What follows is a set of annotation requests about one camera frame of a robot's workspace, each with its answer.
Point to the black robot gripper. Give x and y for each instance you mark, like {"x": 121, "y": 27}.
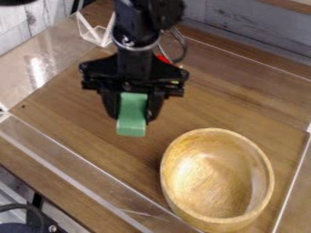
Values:
{"x": 143, "y": 74}

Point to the green rectangular block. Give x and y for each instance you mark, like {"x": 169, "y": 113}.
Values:
{"x": 131, "y": 119}

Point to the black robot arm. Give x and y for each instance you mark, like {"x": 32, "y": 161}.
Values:
{"x": 140, "y": 19}

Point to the brown wooden bowl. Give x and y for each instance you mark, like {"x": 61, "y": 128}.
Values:
{"x": 216, "y": 179}

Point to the black table clamp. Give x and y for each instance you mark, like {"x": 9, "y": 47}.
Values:
{"x": 42, "y": 221}

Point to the clear acrylic corner bracket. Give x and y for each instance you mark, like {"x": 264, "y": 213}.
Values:
{"x": 97, "y": 35}

